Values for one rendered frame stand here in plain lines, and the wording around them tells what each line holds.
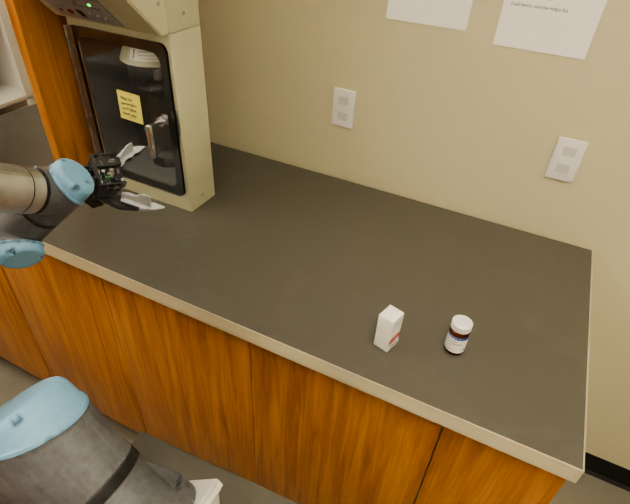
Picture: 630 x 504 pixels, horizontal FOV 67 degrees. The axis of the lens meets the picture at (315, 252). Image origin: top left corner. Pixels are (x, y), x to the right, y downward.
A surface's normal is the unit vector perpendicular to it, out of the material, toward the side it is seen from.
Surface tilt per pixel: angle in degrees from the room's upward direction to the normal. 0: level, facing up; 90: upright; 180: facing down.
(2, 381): 0
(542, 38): 90
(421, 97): 90
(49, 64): 90
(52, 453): 47
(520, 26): 90
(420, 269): 0
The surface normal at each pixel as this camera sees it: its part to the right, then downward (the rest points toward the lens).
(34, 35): 0.90, 0.31
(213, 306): 0.05, -0.79
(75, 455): 0.59, -0.29
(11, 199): 0.81, 0.52
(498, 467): -0.44, 0.53
